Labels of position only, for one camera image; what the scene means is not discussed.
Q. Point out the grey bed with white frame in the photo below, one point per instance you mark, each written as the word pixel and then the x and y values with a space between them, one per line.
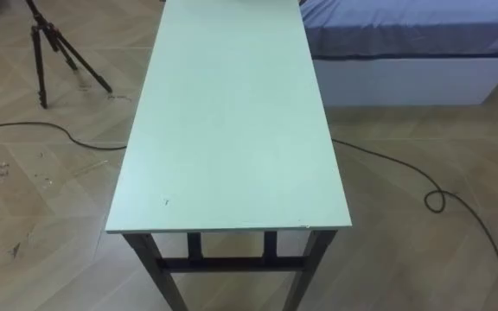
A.
pixel 409 47

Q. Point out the white desk with dark legs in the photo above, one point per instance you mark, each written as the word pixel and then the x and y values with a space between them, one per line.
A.
pixel 227 129

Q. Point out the black camera tripod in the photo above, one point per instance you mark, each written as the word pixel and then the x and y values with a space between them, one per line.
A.
pixel 54 41

